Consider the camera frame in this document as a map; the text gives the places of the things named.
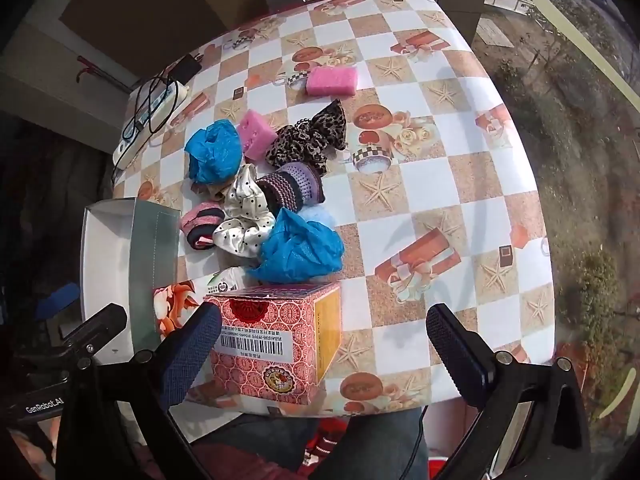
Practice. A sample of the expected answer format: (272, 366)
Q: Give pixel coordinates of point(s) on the leopard print scrunchie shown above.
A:
(310, 137)

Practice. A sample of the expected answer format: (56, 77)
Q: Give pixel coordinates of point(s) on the purple knit sock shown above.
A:
(295, 187)

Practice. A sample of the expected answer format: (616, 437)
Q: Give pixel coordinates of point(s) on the red patterned carton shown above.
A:
(280, 345)

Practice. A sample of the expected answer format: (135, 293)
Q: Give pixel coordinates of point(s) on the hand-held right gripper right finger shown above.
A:
(457, 355)

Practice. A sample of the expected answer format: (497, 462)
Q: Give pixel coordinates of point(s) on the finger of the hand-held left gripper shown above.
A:
(59, 296)
(95, 326)

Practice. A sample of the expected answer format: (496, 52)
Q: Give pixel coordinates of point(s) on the plain pink sponge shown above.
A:
(331, 81)

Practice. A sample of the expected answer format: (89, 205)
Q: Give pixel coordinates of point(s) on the grey cardboard box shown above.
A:
(130, 265)

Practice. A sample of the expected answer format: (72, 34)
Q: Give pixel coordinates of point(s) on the cream polka dot scrunchie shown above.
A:
(245, 220)

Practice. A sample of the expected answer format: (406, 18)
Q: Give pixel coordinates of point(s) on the pink striped sock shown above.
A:
(200, 225)

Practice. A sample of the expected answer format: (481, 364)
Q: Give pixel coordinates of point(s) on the black power adapter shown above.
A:
(187, 67)

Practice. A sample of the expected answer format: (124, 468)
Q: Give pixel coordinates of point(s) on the person's leg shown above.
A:
(350, 440)

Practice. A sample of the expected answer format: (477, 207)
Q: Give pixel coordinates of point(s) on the beige cloth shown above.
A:
(212, 191)

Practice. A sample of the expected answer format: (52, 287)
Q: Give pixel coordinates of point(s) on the checkered tablecloth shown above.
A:
(450, 185)

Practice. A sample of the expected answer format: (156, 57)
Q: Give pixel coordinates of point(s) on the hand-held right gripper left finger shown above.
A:
(192, 355)

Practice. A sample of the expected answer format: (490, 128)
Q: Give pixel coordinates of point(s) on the white power strip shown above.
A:
(145, 120)

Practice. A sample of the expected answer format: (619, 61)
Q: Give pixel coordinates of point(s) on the blue nonwoven shoe cover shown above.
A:
(212, 152)
(300, 247)

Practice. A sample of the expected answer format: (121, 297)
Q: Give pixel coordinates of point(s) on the pink sponge with holes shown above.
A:
(255, 135)

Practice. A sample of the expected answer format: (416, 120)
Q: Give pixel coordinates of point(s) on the light blue fluffy cloth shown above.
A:
(319, 215)

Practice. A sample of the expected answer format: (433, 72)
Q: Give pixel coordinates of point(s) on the red wall hook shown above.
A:
(87, 67)

